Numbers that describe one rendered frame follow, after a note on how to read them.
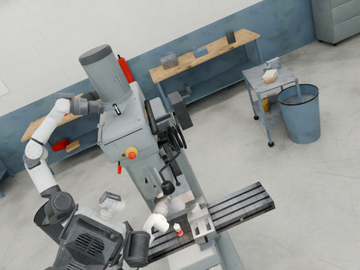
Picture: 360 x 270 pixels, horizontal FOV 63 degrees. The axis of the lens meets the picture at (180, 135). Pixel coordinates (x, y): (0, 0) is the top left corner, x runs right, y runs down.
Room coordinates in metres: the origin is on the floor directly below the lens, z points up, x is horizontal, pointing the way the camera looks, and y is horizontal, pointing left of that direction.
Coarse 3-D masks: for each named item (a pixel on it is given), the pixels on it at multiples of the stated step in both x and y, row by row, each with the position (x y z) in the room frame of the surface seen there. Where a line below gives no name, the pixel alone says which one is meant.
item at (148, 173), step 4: (148, 168) 1.45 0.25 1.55; (144, 172) 1.43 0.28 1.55; (148, 172) 1.42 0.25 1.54; (148, 176) 1.43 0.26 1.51; (152, 176) 1.43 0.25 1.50; (148, 180) 1.43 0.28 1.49; (152, 180) 1.43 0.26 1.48; (152, 184) 1.43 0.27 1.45; (156, 184) 1.43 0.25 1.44; (152, 188) 1.43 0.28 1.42; (156, 188) 1.43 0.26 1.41; (160, 188) 1.45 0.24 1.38; (156, 192) 1.43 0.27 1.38; (160, 192) 1.43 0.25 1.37; (156, 196) 1.42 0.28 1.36; (160, 196) 1.42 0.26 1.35
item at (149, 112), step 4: (148, 100) 1.80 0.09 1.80; (148, 104) 1.72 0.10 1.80; (148, 108) 1.66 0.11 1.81; (148, 112) 1.60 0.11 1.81; (152, 112) 1.60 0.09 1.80; (148, 116) 1.56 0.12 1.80; (152, 116) 1.53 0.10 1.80; (152, 120) 1.48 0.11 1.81; (152, 124) 1.43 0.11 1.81; (152, 128) 1.39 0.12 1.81; (156, 128) 1.39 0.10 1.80; (152, 132) 1.36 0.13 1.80; (156, 132) 1.36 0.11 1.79
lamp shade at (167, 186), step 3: (162, 183) 1.33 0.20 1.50; (165, 183) 1.32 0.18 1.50; (168, 183) 1.31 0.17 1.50; (171, 183) 1.32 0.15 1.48; (162, 186) 1.31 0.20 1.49; (165, 186) 1.30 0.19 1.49; (168, 186) 1.30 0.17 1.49; (171, 186) 1.30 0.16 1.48; (174, 186) 1.32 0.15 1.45; (162, 189) 1.31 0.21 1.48; (165, 189) 1.30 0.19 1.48; (168, 189) 1.29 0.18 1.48; (171, 189) 1.29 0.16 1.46; (174, 189) 1.30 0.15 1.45; (165, 192) 1.30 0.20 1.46; (168, 192) 1.29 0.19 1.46; (171, 192) 1.29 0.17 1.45
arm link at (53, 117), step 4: (52, 108) 1.52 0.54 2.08; (52, 112) 1.51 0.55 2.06; (56, 112) 1.51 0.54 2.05; (48, 116) 1.44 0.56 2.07; (52, 116) 1.49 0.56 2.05; (56, 116) 1.50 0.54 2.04; (60, 116) 1.51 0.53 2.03; (48, 120) 1.43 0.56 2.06; (52, 120) 1.43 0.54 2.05; (56, 120) 1.48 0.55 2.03; (60, 120) 1.49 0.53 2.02; (56, 124) 1.44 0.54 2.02
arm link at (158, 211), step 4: (156, 208) 1.41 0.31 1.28; (160, 208) 1.40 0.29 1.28; (156, 212) 1.38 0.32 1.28; (160, 212) 1.38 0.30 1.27; (164, 212) 1.38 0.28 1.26; (160, 216) 1.35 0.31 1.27; (164, 216) 1.37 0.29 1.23; (156, 220) 1.32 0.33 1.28; (160, 220) 1.32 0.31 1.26; (164, 220) 1.34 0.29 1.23; (156, 224) 1.31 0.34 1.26; (160, 224) 1.31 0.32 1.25; (164, 224) 1.31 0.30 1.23; (168, 224) 1.33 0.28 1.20; (152, 228) 1.32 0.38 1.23; (156, 228) 1.31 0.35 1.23; (160, 228) 1.30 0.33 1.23; (164, 228) 1.30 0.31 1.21
